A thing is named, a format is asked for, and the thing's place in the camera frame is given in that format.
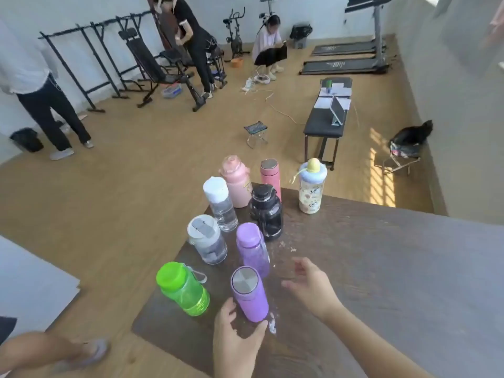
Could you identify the person's right hand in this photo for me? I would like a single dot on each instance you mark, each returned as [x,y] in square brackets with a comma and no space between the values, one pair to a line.
[315,293]

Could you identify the person's left hand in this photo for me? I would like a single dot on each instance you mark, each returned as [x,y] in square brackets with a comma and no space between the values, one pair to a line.
[232,350]

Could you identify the person's right thumb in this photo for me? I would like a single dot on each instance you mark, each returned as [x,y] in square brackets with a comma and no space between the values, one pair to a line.
[290,286]

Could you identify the person's left thumb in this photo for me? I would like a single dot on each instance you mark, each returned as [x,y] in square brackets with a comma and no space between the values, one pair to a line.
[259,331]

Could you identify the purple bottle with silver lid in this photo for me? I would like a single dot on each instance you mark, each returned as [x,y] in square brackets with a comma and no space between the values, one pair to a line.
[250,299]

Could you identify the person's right forearm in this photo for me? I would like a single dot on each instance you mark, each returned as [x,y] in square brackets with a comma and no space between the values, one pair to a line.
[366,346]

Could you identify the translucent purple bottle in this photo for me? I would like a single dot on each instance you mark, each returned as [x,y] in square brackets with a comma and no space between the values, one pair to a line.
[252,247]

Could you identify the black jug bottle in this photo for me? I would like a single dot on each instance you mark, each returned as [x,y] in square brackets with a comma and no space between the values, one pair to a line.
[266,214]

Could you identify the green plastic bottle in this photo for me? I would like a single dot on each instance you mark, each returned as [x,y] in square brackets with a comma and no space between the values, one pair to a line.
[183,289]

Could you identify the clear tumbler with white lid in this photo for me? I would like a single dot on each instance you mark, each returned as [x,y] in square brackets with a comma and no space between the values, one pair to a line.
[208,242]

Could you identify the cartoon print bottle yellow top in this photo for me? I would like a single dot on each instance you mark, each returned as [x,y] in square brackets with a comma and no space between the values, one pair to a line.
[312,190]

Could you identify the clear bottle with white cap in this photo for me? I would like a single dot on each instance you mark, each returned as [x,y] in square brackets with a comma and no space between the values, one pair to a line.
[220,204]

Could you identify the slim pink thermos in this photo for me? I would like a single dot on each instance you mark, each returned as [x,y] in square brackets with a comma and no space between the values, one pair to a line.
[270,177]

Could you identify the large pink bottle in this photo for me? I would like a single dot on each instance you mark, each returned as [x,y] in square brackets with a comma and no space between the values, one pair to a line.
[235,183]

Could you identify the small folding stool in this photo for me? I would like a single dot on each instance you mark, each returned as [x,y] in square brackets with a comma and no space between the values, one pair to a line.
[256,129]

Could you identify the black padded bench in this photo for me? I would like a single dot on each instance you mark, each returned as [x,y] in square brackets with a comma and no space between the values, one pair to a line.
[323,125]

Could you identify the grey slipper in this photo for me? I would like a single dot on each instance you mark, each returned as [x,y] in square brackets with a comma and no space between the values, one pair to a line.
[92,352]

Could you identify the folding stool with colourful seat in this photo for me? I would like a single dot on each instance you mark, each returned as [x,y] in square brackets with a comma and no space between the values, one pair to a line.
[399,152]

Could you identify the tablet on stand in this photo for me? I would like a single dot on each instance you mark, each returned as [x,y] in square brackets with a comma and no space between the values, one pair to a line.
[338,110]

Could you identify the white paper sheets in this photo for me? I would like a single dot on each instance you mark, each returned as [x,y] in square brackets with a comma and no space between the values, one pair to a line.
[323,103]
[340,90]

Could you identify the large black treadmill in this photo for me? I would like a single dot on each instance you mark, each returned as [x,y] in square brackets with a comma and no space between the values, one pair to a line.
[342,66]

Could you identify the blue basket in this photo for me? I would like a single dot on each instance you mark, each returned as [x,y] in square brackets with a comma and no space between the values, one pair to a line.
[172,92]

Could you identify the orange basin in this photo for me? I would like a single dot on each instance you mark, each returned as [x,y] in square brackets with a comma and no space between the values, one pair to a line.
[236,62]

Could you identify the white board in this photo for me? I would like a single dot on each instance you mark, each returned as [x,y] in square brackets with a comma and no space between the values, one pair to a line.
[31,287]

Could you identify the black workout bench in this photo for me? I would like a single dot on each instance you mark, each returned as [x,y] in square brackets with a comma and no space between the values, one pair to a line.
[216,62]

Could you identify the flat black treadmill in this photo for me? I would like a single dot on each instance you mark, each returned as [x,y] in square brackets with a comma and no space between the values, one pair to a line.
[342,48]

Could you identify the black exercise bike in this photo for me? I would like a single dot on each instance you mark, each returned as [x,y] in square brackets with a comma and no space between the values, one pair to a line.
[236,43]

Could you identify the black trash bin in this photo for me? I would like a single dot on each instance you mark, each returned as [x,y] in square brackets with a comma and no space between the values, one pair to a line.
[301,33]

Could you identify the black sit-up bench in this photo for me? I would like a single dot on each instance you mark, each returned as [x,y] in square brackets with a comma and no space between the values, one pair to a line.
[149,66]

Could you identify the black duffel bag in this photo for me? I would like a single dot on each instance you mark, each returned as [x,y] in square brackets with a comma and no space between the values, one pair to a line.
[26,139]

